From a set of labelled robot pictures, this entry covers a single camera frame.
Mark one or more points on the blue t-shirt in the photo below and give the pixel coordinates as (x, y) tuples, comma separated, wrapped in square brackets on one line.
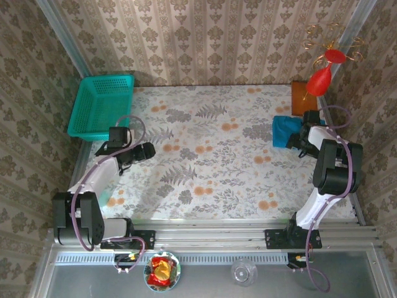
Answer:
[(285, 130)]

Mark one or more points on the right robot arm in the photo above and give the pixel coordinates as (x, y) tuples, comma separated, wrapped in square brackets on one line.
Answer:
[(332, 161)]

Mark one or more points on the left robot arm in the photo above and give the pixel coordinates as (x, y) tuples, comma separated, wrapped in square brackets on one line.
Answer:
[(96, 180)]

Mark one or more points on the brown wooden block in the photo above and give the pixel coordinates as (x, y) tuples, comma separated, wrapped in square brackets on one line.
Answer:
[(302, 97)]

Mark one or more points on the floral tablecloth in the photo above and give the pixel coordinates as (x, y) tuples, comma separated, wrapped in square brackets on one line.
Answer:
[(155, 205)]

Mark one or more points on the teal plastic basket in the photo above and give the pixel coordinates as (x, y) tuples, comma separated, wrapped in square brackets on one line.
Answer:
[(102, 105)]

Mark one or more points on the red goblet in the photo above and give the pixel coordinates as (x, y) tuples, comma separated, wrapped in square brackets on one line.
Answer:
[(319, 82)]

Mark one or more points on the patterned glass plate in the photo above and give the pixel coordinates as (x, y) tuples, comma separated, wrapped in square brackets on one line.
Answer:
[(176, 267)]

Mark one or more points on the red yellow snack packet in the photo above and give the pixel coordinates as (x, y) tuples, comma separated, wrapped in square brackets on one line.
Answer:
[(159, 273)]

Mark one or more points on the grey metal shelf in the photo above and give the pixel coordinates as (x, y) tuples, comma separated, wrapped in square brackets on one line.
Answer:
[(93, 282)]

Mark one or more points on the clear glass cup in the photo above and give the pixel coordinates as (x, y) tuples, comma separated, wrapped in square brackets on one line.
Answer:
[(244, 273)]

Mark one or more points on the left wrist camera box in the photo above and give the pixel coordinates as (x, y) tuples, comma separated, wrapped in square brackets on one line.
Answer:
[(118, 136)]

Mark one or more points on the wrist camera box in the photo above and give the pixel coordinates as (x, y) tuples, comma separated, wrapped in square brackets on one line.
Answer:
[(118, 136), (311, 117)]

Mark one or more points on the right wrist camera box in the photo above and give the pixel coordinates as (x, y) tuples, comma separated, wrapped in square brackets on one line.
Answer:
[(311, 117)]

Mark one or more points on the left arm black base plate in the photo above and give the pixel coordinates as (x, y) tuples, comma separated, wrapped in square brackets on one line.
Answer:
[(145, 239)]

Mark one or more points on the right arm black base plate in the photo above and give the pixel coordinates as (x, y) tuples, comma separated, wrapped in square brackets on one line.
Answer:
[(274, 239)]

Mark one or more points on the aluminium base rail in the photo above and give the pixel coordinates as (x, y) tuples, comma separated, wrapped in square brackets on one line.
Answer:
[(211, 239)]

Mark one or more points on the aluminium corner post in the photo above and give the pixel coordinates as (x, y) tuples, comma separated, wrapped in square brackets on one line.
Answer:
[(62, 34), (357, 18)]

